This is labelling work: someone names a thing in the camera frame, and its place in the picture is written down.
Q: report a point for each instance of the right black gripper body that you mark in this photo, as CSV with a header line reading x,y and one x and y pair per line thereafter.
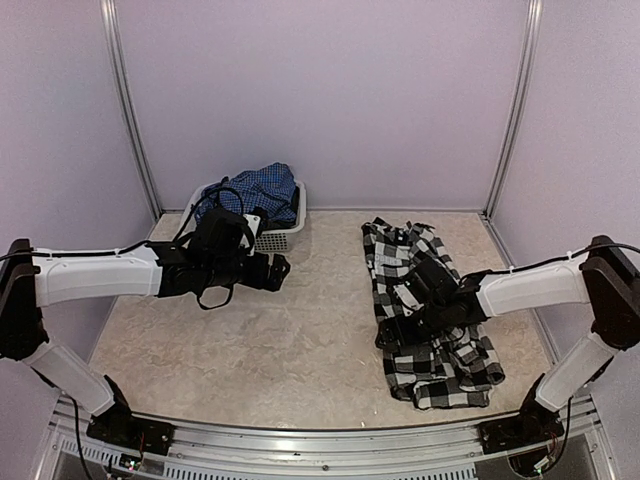
x,y
418,334

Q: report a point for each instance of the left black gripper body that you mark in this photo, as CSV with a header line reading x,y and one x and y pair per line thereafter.
x,y
255,278

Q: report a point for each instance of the white plastic basket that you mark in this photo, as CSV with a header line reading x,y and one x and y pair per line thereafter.
x,y
270,241

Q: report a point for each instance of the black white plaid shirt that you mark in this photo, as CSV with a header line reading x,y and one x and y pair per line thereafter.
x,y
459,366

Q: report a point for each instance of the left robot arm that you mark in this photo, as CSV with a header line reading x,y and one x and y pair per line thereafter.
x,y
220,250

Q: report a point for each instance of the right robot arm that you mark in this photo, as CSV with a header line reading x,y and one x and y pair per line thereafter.
x,y
599,275

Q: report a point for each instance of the blue checkered shirt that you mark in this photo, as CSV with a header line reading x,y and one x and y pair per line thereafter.
x,y
270,190

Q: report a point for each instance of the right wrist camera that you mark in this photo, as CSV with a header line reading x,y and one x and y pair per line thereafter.
x,y
409,303

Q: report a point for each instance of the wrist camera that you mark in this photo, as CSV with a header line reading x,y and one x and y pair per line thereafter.
x,y
251,228
409,303

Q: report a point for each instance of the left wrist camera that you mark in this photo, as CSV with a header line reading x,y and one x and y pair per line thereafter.
x,y
251,228

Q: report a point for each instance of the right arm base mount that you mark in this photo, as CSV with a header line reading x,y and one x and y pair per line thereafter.
x,y
532,424

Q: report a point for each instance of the front aluminium rail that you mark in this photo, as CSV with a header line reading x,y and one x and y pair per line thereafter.
x,y
202,450

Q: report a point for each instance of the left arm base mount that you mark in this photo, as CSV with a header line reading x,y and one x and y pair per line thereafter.
x,y
119,426

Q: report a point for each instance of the left aluminium frame post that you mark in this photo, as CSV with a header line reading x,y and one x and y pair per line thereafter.
x,y
115,48

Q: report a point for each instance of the aluminium frame post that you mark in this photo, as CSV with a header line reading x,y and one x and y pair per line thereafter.
x,y
517,107
115,48

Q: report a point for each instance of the right aluminium frame post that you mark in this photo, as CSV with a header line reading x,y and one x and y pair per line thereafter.
x,y
517,107

